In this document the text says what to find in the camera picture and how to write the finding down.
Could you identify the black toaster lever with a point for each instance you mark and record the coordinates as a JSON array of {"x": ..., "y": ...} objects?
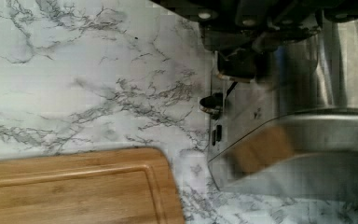
[{"x": 238, "y": 66}]

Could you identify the black toaster knob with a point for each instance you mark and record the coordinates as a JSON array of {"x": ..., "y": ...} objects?
[{"x": 212, "y": 105}]

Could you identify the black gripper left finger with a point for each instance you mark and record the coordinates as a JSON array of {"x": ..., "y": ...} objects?
[{"x": 216, "y": 40}]

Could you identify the bamboo cutting board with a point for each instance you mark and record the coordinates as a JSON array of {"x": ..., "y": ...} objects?
[{"x": 127, "y": 186}]

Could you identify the stainless steel toaster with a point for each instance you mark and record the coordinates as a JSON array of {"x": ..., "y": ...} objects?
[{"x": 293, "y": 132}]

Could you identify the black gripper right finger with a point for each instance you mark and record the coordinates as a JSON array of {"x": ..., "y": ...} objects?
[{"x": 263, "y": 41}]

